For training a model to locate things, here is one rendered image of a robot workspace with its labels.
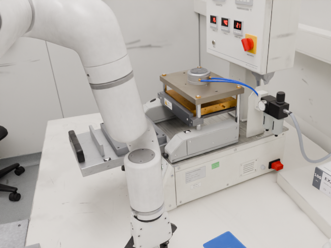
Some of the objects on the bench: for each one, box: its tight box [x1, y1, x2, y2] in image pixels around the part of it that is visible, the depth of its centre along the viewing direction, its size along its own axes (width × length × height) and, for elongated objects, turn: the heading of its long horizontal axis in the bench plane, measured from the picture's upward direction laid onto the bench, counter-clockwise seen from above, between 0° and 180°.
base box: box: [162, 131, 287, 211], centre depth 121 cm, size 54×38×17 cm
